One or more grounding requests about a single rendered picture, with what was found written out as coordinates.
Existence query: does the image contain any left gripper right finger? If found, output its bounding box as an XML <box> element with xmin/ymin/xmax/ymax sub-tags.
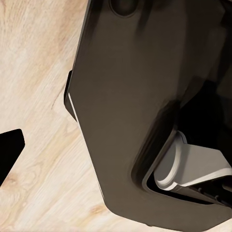
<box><xmin>217</xmin><ymin>128</ymin><xmax>232</xmax><ymax>167</ymax></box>

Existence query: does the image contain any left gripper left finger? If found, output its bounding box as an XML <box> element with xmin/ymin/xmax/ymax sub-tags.
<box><xmin>0</xmin><ymin>129</ymin><xmax>25</xmax><ymax>187</ymax></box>

